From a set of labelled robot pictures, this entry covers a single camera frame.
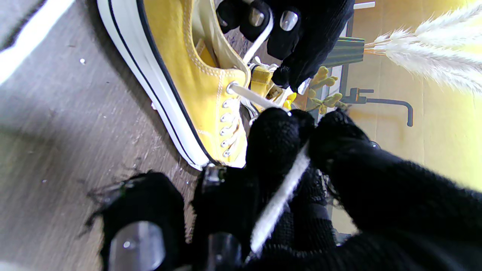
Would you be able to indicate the white pampas grass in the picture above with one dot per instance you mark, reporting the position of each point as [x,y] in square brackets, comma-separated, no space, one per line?
[433,56]

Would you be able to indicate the yellow oval fruit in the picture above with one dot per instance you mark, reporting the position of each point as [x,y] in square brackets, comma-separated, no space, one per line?
[290,101]

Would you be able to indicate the yellow cactus ornament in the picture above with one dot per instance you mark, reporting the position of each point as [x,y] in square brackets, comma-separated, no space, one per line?
[325,81]

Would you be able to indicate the black kitchen faucet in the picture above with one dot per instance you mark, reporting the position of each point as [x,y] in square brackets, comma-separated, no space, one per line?
[388,101]

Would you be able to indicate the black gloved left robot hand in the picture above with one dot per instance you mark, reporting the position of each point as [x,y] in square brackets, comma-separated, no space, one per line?
[316,34]

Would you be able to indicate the orange canvas sneaker with laces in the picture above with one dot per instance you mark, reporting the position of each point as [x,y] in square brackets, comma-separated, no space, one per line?
[261,81]

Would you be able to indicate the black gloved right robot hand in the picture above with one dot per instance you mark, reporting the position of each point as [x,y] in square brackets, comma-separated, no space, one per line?
[376,203]

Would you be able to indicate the long white slat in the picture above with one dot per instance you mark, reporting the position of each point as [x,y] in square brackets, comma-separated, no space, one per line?
[364,5]

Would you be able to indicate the dark green ribbed vase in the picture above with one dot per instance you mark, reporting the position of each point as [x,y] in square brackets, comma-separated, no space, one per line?
[344,52]

